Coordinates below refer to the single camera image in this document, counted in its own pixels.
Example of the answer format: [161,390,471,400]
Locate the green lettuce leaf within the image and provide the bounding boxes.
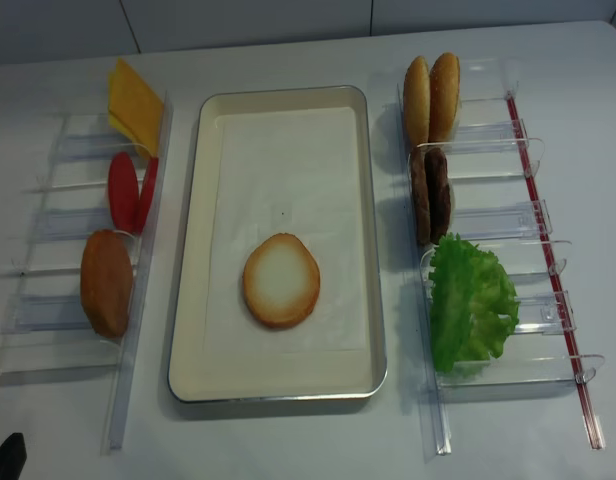
[429,234,519,373]

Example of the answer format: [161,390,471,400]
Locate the left brown meat patty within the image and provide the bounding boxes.
[410,147,431,246]

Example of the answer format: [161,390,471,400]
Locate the right dark meat patty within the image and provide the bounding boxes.
[424,148,452,244]

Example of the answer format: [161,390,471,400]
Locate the right red tomato slice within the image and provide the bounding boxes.
[134,157,159,235]

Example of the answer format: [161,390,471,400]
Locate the red tomato slice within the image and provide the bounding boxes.
[107,152,139,233]
[134,157,159,235]

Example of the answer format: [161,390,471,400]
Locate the left red tomato slice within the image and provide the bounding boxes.
[107,152,139,233]

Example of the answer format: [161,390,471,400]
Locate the yellow cheese slices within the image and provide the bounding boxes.
[108,58,164,162]

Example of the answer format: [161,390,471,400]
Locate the toasted bun bottom slice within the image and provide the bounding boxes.
[242,233,320,329]

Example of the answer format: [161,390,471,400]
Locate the white paper tray liner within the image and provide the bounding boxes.
[204,108,368,354]

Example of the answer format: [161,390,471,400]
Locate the cream rectangular metal tray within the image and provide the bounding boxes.
[167,85,387,403]

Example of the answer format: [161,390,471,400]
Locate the left bun top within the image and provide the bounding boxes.
[403,56,430,147]

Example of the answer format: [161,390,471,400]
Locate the clear acrylic right rack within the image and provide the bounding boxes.
[376,58,605,455]

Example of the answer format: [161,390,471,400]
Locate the clear acrylic rack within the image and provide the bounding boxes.
[0,103,173,452]
[376,58,605,455]

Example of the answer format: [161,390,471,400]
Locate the brown bun in left rack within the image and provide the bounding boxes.
[80,229,133,339]

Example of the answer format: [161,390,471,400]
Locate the right bun top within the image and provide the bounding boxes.
[428,52,460,143]

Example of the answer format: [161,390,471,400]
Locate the clear acrylic left rack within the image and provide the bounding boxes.
[0,103,173,452]

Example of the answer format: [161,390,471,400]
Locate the red strip on right rack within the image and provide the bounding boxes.
[505,97,607,436]

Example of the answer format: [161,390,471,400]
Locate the black object at bottom left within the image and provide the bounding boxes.
[0,432,27,480]

